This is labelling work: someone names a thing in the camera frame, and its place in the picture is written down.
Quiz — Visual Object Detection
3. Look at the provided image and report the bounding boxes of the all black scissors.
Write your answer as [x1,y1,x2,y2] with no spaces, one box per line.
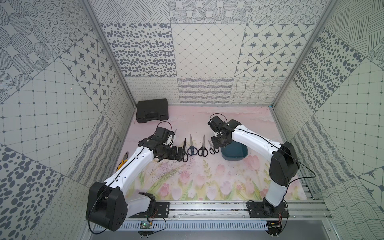
[176,139,189,163]

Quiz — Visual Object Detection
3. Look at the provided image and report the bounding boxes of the small black handled scissors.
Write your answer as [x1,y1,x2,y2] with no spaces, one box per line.
[208,140,219,155]

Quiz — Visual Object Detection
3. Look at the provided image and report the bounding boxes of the blue handled scissors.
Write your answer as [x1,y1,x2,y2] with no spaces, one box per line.
[187,134,198,156]

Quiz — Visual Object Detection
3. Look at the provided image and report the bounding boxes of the teal plastic storage box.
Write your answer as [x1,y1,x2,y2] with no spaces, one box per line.
[221,142,249,161]

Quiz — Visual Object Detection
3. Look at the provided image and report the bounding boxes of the black handled steel scissors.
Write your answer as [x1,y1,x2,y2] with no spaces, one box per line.
[198,135,209,157]

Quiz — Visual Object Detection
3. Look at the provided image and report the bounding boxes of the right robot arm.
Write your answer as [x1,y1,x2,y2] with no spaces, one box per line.
[208,114,300,210]

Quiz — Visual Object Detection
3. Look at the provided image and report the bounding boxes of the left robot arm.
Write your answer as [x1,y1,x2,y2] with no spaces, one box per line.
[86,127,185,231]

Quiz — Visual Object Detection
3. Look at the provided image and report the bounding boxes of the yellow black pliers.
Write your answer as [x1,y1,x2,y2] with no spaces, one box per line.
[116,152,129,172]

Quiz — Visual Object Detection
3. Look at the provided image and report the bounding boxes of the black plastic tool case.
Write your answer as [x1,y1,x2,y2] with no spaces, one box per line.
[136,99,169,124]

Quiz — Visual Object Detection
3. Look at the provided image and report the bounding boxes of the left green circuit board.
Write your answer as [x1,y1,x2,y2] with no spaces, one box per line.
[138,221,154,237]

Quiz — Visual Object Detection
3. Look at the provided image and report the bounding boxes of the right small circuit board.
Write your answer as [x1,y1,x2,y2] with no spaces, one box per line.
[266,221,283,237]

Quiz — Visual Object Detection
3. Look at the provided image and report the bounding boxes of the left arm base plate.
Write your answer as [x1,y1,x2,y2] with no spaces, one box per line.
[130,201,170,219]

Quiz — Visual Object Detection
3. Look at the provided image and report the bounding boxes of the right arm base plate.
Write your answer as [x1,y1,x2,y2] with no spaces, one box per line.
[246,200,290,219]

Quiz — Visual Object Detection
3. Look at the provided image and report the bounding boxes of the white slotted cable duct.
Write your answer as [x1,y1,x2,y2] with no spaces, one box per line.
[119,221,269,232]

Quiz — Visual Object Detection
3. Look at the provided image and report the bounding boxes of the aluminium rail frame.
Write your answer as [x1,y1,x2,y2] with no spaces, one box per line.
[85,179,333,222]

